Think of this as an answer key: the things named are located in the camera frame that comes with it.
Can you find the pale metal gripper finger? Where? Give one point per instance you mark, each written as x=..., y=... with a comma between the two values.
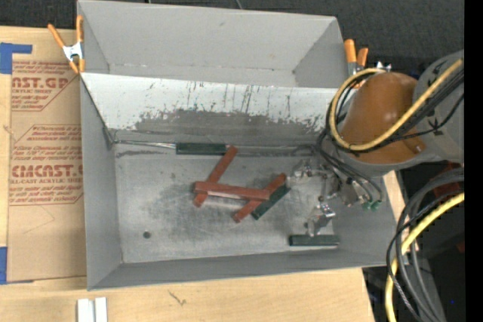
x=306, y=171
x=321, y=219

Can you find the dark green flat block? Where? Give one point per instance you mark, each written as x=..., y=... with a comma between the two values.
x=272, y=201
x=200, y=149
x=313, y=240

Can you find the red-brown flat block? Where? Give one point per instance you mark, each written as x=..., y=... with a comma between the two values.
x=234, y=191
x=277, y=183
x=222, y=166

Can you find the grey metal bin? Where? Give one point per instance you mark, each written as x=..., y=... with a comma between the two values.
x=188, y=222

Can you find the brown cardboard board red print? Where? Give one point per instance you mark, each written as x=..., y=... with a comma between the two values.
x=41, y=230

